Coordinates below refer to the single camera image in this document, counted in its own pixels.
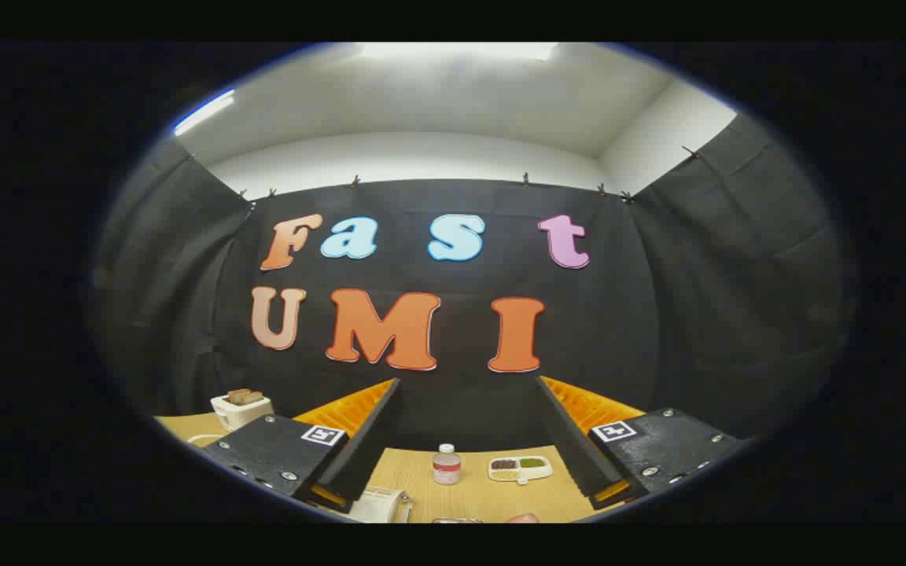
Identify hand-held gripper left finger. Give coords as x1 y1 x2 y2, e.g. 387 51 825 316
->
200 377 403 513

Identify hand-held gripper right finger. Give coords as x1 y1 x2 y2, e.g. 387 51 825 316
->
534 374 746 512

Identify white wire dish rack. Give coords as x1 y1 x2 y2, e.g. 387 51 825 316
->
186 432 416 524

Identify white divided snack tray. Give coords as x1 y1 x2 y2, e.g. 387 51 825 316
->
488 457 554 485

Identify clear bottle red label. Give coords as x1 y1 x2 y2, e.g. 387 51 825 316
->
432 443 462 486

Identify white toaster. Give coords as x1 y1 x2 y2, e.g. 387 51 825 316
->
210 391 274 432

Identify strip light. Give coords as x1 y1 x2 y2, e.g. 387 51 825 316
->
172 88 236 136

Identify ceiling light panel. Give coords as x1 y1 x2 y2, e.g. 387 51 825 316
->
359 42 560 62

